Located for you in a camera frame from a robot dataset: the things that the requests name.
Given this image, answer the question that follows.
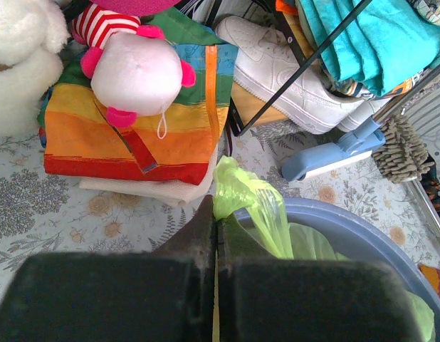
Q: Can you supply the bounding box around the white plush sheep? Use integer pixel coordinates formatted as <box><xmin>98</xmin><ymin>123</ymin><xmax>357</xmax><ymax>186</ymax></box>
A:
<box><xmin>0</xmin><ymin>0</ymin><xmax>70</xmax><ymax>137</ymax></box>

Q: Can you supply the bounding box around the rainbow striped cloth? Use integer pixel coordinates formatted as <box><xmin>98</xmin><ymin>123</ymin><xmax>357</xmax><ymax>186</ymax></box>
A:
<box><xmin>38</xmin><ymin>8</ymin><xmax>238</xmax><ymax>185</ymax></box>

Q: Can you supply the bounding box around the purple orange sock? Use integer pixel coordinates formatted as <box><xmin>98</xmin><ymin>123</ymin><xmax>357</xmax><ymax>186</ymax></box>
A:
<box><xmin>419</xmin><ymin>264</ymin><xmax>440</xmax><ymax>298</ymax></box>

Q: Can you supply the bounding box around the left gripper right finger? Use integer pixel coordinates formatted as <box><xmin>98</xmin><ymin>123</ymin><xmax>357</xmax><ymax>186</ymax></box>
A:
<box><xmin>218</xmin><ymin>209</ymin><xmax>429</xmax><ymax>342</ymax></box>

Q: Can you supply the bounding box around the teal folded cloth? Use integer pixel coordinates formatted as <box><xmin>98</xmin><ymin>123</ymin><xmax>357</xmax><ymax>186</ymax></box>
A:
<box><xmin>321</xmin><ymin>0</ymin><xmax>440</xmax><ymax>96</ymax></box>

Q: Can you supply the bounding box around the pink plush doll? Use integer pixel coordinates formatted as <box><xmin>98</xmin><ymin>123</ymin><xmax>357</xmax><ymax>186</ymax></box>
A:
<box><xmin>70</xmin><ymin>1</ymin><xmax>197</xmax><ymax>128</ymax></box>

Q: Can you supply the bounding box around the magenta cloth bag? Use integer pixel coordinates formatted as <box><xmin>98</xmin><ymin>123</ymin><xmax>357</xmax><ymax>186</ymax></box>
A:
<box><xmin>91</xmin><ymin>0</ymin><xmax>179</xmax><ymax>17</ymax></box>

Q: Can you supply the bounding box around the wooden metal shelf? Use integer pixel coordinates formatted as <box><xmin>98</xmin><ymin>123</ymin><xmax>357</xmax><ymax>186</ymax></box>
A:
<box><xmin>215</xmin><ymin>1</ymin><xmax>440</xmax><ymax>134</ymax></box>

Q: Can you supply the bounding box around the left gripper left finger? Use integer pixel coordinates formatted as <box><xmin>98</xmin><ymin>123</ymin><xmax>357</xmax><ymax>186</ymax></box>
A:
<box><xmin>0</xmin><ymin>196</ymin><xmax>216</xmax><ymax>341</ymax></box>

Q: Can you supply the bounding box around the green trash bag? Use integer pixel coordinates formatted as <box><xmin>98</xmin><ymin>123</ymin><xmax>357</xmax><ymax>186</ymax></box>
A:
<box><xmin>214</xmin><ymin>157</ymin><xmax>436</xmax><ymax>341</ymax></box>

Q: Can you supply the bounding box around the white shoe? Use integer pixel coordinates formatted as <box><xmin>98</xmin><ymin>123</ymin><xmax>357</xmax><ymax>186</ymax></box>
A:
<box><xmin>214</xmin><ymin>16</ymin><xmax>388</xmax><ymax>135</ymax></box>

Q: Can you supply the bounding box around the blue trash bin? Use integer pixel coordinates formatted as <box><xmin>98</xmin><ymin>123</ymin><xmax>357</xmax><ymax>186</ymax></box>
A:
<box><xmin>234</xmin><ymin>197</ymin><xmax>440</xmax><ymax>342</ymax></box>

